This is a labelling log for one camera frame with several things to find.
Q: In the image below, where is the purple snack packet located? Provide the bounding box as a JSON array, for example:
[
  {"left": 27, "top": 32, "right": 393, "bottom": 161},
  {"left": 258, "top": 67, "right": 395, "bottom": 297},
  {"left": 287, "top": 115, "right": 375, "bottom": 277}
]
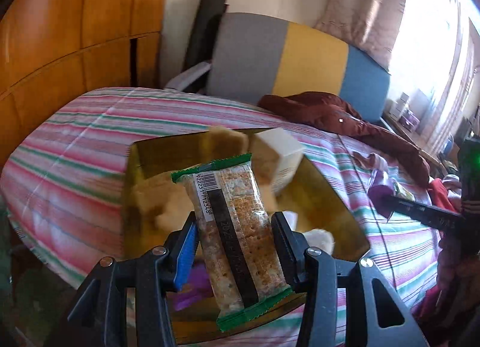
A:
[{"left": 172, "top": 262, "right": 214, "bottom": 311}]

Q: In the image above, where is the purple candy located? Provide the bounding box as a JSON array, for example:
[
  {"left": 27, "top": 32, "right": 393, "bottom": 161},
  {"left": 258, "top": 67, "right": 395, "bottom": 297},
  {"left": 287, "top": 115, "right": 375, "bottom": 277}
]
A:
[{"left": 368, "top": 172, "right": 395, "bottom": 219}]

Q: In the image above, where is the pale round sponge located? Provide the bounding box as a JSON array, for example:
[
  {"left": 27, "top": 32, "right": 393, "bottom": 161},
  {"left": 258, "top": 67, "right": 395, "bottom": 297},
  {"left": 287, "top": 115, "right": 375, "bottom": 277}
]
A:
[{"left": 304, "top": 228, "right": 335, "bottom": 255}]

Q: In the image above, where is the orange wooden wardrobe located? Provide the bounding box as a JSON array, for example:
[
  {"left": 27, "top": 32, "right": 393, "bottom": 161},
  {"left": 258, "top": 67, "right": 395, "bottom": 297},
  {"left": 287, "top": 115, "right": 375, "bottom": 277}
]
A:
[{"left": 1, "top": 0, "right": 165, "bottom": 160}]

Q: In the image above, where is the dark red jacket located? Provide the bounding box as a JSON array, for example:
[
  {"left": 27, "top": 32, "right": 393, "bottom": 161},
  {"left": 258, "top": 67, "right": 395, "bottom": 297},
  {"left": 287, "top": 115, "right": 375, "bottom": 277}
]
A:
[{"left": 258, "top": 92, "right": 430, "bottom": 188}]

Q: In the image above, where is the green cracker packet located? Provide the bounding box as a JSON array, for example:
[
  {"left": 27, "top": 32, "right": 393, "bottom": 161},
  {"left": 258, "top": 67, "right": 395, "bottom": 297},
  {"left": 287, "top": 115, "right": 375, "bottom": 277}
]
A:
[{"left": 171, "top": 153, "right": 292, "bottom": 332}]

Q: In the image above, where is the tan sponge block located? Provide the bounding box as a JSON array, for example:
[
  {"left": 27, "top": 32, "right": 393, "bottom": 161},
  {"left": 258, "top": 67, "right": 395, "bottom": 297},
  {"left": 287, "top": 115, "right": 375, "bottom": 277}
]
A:
[{"left": 200, "top": 126, "right": 249, "bottom": 161}]

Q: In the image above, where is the red cloth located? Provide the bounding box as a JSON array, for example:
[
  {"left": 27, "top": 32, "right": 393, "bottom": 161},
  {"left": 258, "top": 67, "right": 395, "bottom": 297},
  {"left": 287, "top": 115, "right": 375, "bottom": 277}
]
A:
[{"left": 412, "top": 176, "right": 465, "bottom": 321}]

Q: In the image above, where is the gold tin tray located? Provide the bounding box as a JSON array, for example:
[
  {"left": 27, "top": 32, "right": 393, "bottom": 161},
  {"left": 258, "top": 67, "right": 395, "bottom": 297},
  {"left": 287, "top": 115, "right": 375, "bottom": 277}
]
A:
[{"left": 121, "top": 133, "right": 370, "bottom": 345}]

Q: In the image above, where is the black rolled mat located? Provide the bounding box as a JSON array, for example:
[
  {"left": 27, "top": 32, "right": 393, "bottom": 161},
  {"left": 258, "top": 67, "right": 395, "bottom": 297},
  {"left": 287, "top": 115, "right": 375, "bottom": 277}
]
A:
[{"left": 182, "top": 0, "right": 228, "bottom": 71}]

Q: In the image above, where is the grey yellow blue headboard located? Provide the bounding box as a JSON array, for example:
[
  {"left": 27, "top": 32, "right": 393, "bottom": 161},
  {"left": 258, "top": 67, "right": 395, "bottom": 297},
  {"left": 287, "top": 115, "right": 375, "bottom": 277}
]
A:
[{"left": 206, "top": 13, "right": 390, "bottom": 122}]

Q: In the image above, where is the pink patterned curtain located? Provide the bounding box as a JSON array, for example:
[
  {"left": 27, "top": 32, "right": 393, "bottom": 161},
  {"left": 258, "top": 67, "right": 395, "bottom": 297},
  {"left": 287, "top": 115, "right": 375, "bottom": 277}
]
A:
[{"left": 315, "top": 0, "right": 406, "bottom": 69}]

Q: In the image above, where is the white cardboard box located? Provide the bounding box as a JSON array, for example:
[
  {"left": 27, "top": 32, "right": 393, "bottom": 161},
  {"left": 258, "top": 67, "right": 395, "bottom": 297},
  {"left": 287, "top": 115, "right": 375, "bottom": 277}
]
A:
[{"left": 249, "top": 128, "right": 304, "bottom": 194}]

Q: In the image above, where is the striped bed cover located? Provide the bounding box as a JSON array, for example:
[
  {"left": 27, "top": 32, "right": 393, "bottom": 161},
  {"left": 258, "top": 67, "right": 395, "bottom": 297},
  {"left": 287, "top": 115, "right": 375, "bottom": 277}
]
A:
[{"left": 1, "top": 88, "right": 439, "bottom": 309}]

